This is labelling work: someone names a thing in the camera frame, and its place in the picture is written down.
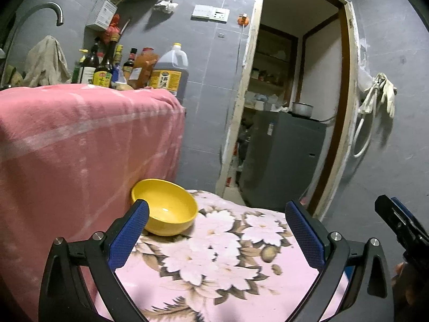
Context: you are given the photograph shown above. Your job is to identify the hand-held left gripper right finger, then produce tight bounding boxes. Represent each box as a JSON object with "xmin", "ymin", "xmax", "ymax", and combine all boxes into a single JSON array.
[{"xmin": 285, "ymin": 199, "xmax": 393, "ymax": 322}]

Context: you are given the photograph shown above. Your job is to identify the orange packet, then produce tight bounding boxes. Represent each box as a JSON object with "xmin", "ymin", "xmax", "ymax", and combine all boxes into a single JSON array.
[{"xmin": 129, "ymin": 47, "xmax": 159, "ymax": 89}]

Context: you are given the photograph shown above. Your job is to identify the metal pot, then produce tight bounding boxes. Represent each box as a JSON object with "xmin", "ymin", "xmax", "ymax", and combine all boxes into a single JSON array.
[{"xmin": 291, "ymin": 102, "xmax": 314, "ymax": 117}]

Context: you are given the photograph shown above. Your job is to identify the metal faucet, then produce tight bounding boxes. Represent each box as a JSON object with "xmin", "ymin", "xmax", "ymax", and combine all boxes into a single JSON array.
[{"xmin": 2, "ymin": 3, "xmax": 64, "ymax": 84}]

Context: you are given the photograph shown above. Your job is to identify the dark sauce bottle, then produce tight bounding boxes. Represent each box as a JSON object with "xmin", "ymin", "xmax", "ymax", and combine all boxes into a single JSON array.
[{"xmin": 122, "ymin": 47, "xmax": 138, "ymax": 81}]

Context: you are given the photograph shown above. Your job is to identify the dark bottle white label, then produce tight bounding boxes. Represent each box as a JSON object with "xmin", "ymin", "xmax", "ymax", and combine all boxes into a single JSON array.
[{"xmin": 79, "ymin": 42, "xmax": 100, "ymax": 84}]

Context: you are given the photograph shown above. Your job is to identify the pink checked blanket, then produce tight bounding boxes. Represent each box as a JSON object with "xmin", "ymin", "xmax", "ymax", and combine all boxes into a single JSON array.
[{"xmin": 0, "ymin": 83, "xmax": 186, "ymax": 322}]

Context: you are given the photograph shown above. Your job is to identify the cooking oil jug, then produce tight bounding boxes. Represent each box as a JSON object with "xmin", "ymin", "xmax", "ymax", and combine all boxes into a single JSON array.
[{"xmin": 147, "ymin": 42, "xmax": 190, "ymax": 99}]

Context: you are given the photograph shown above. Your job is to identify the dark bottle yellow label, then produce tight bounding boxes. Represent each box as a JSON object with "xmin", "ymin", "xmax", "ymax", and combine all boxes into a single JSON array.
[{"xmin": 93, "ymin": 34, "xmax": 122, "ymax": 89}]

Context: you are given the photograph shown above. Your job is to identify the white wall socket panel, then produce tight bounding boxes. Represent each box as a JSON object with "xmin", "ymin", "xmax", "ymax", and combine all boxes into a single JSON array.
[{"xmin": 191, "ymin": 4, "xmax": 230, "ymax": 21}]

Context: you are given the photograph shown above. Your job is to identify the red packet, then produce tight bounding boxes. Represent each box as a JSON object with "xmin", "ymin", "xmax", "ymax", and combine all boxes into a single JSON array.
[{"xmin": 104, "ymin": 14, "xmax": 121, "ymax": 43}]

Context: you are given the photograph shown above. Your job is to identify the white hose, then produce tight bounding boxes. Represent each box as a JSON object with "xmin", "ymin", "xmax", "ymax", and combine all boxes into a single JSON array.
[{"xmin": 352, "ymin": 114, "xmax": 375, "ymax": 158}]

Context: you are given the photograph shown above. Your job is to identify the pink floral blanket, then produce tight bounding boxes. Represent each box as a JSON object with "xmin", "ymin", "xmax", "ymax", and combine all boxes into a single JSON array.
[{"xmin": 94, "ymin": 189, "xmax": 356, "ymax": 322}]

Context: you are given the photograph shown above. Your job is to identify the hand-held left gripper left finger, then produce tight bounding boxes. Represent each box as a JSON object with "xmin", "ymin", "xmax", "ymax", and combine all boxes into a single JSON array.
[{"xmin": 38, "ymin": 199, "xmax": 150, "ymax": 322}]

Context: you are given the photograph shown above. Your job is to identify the person's right hand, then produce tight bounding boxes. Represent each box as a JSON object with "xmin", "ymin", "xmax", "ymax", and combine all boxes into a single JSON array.
[{"xmin": 391, "ymin": 261, "xmax": 429, "ymax": 322}]

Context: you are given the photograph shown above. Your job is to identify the white rubber gloves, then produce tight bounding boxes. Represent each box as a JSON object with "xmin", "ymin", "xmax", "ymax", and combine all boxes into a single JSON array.
[{"xmin": 358, "ymin": 73, "xmax": 398, "ymax": 118}]

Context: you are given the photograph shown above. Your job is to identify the wooden door frame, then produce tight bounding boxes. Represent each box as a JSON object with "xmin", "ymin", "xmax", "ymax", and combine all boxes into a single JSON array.
[{"xmin": 216, "ymin": 0, "xmax": 361, "ymax": 220}]

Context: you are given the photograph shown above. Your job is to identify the white plastic bag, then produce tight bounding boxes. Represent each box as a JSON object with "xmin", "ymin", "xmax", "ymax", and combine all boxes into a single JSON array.
[{"xmin": 154, "ymin": 0, "xmax": 179, "ymax": 14}]

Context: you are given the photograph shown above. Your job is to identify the grey cabinet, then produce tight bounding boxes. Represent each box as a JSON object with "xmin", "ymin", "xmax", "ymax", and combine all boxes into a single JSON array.
[{"xmin": 239, "ymin": 111, "xmax": 327, "ymax": 210}]

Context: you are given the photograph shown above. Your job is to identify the beige towel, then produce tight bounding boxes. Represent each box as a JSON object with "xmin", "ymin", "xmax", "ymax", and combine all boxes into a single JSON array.
[{"xmin": 23, "ymin": 35, "xmax": 72, "ymax": 88}]

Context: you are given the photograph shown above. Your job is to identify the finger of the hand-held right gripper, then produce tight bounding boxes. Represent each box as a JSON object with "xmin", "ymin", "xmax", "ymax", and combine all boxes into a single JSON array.
[
  {"xmin": 374, "ymin": 195, "xmax": 429, "ymax": 260},
  {"xmin": 390, "ymin": 197, "xmax": 429, "ymax": 239}
]

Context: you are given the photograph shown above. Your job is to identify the yellow plastic bowl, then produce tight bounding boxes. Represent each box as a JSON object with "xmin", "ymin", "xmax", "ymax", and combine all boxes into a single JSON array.
[{"xmin": 131, "ymin": 179, "xmax": 199, "ymax": 237}]

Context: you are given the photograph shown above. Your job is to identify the green glass bottle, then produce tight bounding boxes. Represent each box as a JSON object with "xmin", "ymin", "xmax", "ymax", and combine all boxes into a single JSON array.
[{"xmin": 71, "ymin": 50, "xmax": 88, "ymax": 84}]

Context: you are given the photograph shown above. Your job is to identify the wooden shelf unit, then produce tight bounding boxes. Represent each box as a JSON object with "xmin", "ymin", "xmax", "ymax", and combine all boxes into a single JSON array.
[{"xmin": 245, "ymin": 27, "xmax": 299, "ymax": 111}]

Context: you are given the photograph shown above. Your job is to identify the white carton box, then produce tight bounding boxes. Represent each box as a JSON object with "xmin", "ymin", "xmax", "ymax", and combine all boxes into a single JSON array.
[{"xmin": 85, "ymin": 0, "xmax": 118, "ymax": 31}]

